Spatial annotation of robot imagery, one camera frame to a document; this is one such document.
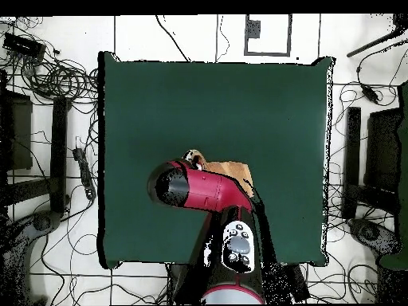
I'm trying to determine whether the tan terry towel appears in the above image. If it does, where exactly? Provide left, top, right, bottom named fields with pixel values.
left=182, top=148, right=255, bottom=198

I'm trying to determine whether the dark flat panel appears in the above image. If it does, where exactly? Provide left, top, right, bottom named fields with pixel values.
left=363, top=108, right=403, bottom=192
left=6, top=90, right=33, bottom=171

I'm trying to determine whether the dark green table cloth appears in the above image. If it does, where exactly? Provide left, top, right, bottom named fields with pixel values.
left=96, top=50, right=335, bottom=270

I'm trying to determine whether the black power strip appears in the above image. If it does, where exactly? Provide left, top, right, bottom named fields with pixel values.
left=72, top=147, right=97, bottom=201

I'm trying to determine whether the black stand base foot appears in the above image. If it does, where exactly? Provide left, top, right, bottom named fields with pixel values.
left=347, top=218, right=402, bottom=256
left=0, top=210, right=62, bottom=305

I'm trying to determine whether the black power adapter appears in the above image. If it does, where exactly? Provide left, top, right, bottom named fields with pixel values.
left=361, top=84, right=380, bottom=104

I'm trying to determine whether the black rod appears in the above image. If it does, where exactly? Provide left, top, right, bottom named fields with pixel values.
left=346, top=26, right=408, bottom=58

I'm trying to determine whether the black rectangular box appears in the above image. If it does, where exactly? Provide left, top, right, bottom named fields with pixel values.
left=2, top=32, right=47, bottom=60

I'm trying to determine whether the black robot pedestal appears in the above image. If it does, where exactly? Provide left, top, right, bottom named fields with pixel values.
left=167, top=262, right=205, bottom=305

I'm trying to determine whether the black upright post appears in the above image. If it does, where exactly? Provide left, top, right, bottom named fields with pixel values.
left=49, top=96, right=69, bottom=213
left=342, top=106, right=363, bottom=219

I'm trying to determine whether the grey square floor frame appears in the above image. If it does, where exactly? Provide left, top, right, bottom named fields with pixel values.
left=244, top=14, right=292, bottom=57

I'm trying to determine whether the tangled black cable bundle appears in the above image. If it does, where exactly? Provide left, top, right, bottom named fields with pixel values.
left=18, top=57, right=100, bottom=104

